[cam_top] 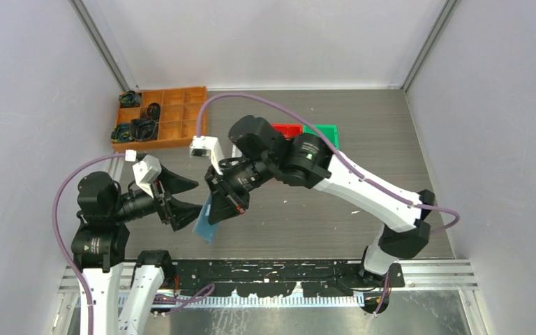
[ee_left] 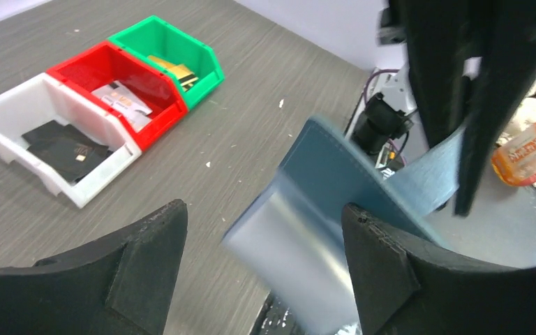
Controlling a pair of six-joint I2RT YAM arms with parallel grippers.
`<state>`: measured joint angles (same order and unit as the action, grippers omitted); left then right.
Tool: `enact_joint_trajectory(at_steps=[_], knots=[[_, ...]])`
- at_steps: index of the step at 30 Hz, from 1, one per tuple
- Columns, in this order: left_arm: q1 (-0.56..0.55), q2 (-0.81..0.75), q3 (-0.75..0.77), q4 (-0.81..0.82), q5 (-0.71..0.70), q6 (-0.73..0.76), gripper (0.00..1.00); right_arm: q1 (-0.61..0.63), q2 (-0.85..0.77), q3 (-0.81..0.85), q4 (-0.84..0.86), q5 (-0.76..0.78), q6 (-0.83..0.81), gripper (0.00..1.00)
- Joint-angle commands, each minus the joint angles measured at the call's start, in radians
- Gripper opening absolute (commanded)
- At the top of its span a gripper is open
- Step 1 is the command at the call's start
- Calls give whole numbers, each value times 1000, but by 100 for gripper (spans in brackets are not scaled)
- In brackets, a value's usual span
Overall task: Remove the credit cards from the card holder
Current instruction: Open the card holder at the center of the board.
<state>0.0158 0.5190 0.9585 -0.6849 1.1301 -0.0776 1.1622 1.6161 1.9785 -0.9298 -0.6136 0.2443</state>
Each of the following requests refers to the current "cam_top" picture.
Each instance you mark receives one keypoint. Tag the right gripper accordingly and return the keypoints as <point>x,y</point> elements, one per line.
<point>222,206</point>

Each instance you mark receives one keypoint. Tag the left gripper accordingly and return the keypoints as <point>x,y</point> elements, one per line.
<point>180,212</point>

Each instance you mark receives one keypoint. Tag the blue leather card holder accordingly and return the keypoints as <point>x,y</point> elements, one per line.
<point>202,227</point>

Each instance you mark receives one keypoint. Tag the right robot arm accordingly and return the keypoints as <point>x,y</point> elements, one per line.
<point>307,161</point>

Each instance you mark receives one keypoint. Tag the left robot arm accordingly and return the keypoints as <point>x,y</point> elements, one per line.
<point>99,245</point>

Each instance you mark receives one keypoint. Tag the white plastic bin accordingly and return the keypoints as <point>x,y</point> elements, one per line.
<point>236,153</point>

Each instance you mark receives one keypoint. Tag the orange compartment tray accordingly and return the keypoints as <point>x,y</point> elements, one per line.
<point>157,119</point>

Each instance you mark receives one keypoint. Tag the red plastic bin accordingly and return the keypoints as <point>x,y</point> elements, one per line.
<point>288,130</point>

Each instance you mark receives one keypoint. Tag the green plastic bin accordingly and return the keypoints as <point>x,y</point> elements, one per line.
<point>331,132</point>

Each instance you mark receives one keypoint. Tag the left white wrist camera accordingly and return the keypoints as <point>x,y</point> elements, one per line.
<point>146,170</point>

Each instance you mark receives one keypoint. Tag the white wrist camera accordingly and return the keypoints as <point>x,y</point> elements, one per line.
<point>146,170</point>
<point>207,147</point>

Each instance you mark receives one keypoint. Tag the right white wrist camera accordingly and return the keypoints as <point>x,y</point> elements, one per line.
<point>207,147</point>

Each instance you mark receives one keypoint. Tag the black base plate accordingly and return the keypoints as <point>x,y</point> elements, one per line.
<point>273,278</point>

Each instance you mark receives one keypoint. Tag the aluminium rail frame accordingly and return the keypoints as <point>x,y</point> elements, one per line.
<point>404,276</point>

